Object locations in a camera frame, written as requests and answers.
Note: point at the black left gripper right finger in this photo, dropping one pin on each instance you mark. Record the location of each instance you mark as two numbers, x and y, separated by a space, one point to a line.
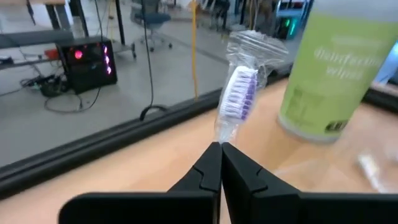
248 193

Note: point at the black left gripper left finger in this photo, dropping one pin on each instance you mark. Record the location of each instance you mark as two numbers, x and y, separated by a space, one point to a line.
205 174

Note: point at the purple toothbrush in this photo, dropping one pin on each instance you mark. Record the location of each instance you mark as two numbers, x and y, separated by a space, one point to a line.
239 90

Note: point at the green disinfecting wipes canister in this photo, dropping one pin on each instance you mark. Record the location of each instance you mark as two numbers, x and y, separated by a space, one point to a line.
326 77

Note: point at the black computer tower red lights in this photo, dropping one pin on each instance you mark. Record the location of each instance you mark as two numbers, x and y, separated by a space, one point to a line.
87 71

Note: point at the blue office chair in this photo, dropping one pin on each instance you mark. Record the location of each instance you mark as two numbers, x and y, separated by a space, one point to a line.
152 18

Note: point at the computer with green lights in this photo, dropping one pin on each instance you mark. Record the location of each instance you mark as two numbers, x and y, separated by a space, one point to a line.
287 28

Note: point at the grey desk with black legs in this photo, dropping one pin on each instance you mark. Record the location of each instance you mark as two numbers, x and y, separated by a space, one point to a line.
37 37

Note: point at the black table frame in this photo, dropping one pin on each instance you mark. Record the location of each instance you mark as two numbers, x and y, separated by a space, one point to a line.
93 141

